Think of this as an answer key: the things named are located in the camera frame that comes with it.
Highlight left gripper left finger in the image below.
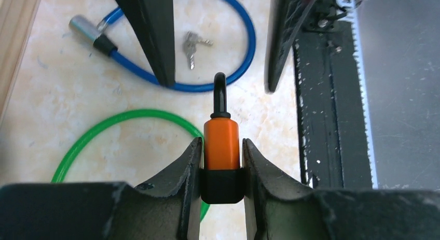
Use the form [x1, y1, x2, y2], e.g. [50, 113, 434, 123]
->
[1, 137, 203, 239]

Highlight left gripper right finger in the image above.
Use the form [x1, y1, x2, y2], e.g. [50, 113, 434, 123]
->
[242, 139, 439, 239]

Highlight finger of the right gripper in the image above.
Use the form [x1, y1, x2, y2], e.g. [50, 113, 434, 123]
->
[115, 0, 175, 87]
[265, 0, 317, 93]

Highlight green cable lock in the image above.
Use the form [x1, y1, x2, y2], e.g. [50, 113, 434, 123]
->
[50, 109, 211, 222]

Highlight blue lock keys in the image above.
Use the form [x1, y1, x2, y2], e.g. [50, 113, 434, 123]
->
[183, 31, 213, 70]

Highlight orange padlock with keys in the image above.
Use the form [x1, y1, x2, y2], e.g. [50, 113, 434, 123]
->
[201, 73, 245, 204]

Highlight blue cable lock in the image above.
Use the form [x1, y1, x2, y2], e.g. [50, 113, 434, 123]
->
[68, 0, 257, 93]

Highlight wooden clothes rack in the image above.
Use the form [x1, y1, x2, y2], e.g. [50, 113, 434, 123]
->
[1, 0, 40, 117]

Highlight aluminium rail frame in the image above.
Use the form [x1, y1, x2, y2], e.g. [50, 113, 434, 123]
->
[337, 0, 378, 189]

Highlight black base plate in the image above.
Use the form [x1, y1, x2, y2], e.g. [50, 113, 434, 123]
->
[293, 0, 372, 189]

